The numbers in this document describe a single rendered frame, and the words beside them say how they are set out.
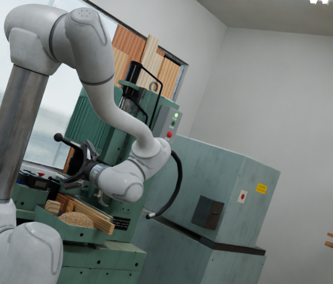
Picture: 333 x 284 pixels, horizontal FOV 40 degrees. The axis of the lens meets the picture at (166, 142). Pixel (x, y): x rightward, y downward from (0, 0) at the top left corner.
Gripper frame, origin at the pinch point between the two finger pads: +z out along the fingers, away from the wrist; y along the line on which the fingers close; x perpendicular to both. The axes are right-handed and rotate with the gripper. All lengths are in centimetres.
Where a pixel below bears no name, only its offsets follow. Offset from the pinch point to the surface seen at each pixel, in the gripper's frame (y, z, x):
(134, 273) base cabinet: -34, -8, -58
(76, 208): -16.8, 1.7, -17.4
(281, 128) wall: 103, 53, -233
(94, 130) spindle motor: 16.0, 6.3, -11.2
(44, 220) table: -24.9, -0.6, -2.9
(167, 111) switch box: 39, -1, -38
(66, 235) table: -25.3, -15.3, -3.6
